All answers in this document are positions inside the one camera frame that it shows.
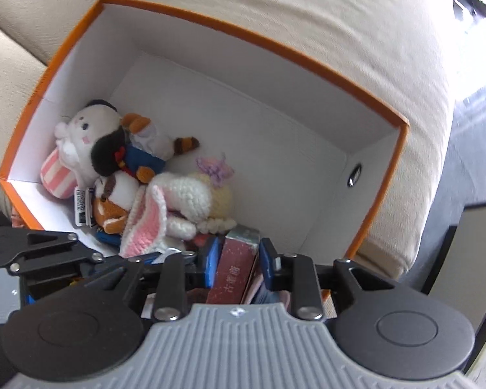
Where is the dark red small box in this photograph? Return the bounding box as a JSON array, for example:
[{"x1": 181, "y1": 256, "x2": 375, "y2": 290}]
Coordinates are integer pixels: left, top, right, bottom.
[{"x1": 206, "y1": 227, "x2": 260, "y2": 304}]

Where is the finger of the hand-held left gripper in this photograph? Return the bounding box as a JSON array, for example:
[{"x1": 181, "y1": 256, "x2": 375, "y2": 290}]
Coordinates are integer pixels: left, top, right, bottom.
[{"x1": 8, "y1": 229, "x2": 105, "y2": 273}]

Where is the white pink crochet bunny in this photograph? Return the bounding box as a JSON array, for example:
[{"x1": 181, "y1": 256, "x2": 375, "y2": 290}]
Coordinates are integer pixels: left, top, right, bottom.
[{"x1": 119, "y1": 172, "x2": 211, "y2": 258}]

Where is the crochet doll with purple bow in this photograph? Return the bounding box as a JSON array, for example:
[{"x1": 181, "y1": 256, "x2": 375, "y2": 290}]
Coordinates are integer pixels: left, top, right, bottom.
[{"x1": 186, "y1": 154, "x2": 236, "y2": 231}]

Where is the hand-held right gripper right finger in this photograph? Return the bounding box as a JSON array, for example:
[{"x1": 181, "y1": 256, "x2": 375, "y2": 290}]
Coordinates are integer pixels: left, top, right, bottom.
[{"x1": 260, "y1": 237, "x2": 394, "y2": 322}]

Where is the white bunny plush striped cup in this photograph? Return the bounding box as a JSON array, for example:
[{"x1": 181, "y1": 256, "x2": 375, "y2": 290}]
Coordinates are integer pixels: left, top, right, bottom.
[{"x1": 40, "y1": 99, "x2": 124, "y2": 200}]

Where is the beige fabric sofa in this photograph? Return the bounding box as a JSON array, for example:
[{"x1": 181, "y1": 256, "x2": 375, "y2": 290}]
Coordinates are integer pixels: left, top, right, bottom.
[{"x1": 0, "y1": 0, "x2": 456, "y2": 278}]

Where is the orange cardboard box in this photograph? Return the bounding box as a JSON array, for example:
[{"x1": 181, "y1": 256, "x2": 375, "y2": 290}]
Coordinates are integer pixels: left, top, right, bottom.
[{"x1": 0, "y1": 0, "x2": 410, "y2": 301}]

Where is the orange plush blue sailor outfit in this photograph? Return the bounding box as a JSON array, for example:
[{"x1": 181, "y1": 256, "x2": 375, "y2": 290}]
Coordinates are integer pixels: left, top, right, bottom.
[{"x1": 90, "y1": 127, "x2": 168, "y2": 246}]

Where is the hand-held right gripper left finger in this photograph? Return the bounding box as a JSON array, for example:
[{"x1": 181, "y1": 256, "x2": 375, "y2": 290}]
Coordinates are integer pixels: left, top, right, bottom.
[{"x1": 78, "y1": 237, "x2": 223, "y2": 322}]

